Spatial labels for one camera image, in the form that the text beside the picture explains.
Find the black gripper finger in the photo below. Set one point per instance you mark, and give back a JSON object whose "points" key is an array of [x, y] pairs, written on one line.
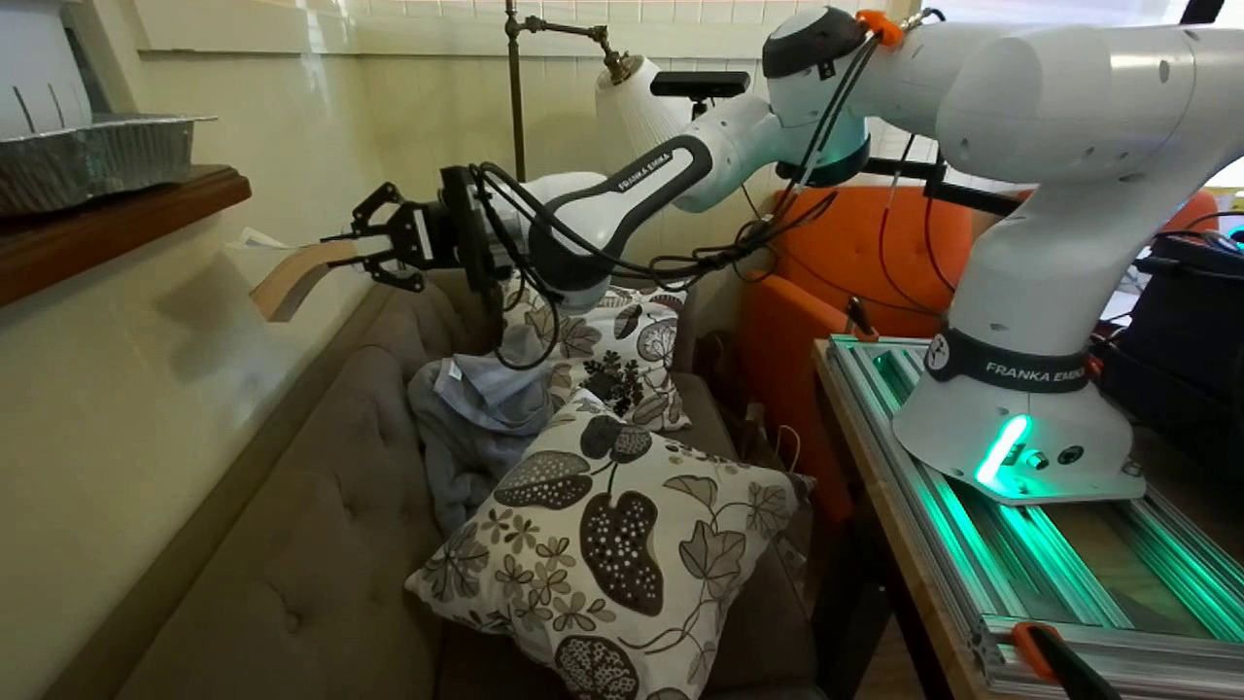
{"points": [[394, 269], [381, 207]]}

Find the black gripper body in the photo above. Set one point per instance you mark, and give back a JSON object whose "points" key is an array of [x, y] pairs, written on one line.
{"points": [[451, 228]]}

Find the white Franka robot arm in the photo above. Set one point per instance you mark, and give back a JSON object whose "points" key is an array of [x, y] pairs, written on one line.
{"points": [[1062, 257]]}

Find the tufted fabric couch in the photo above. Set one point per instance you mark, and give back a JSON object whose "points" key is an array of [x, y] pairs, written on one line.
{"points": [[296, 545]]}

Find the light blue blanket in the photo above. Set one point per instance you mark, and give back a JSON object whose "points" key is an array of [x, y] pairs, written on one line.
{"points": [[481, 409]]}

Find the floor lamp with white shade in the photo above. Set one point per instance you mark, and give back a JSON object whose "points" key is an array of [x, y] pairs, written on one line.
{"points": [[622, 107]]}

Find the floral leaf print pillow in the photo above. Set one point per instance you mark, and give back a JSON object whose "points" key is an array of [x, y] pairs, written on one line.
{"points": [[609, 545], [622, 356]]}

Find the aluminium foil tray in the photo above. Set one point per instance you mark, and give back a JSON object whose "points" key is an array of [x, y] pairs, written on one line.
{"points": [[91, 160]]}

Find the orange armchair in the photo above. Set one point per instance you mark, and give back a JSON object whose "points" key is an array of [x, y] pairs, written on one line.
{"points": [[828, 334]]}

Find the orange black clamp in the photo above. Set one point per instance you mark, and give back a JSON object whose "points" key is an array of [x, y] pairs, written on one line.
{"points": [[1037, 641]]}

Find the dark wooden wall shelf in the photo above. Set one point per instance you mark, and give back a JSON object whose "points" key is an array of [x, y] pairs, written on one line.
{"points": [[119, 222]]}

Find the black stereo camera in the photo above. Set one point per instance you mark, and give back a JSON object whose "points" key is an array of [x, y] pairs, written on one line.
{"points": [[701, 81]]}

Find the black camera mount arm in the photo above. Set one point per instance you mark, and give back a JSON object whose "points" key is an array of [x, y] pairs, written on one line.
{"points": [[964, 190]]}

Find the aluminium rail robot table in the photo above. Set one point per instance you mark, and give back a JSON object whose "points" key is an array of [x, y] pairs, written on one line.
{"points": [[1037, 570]]}

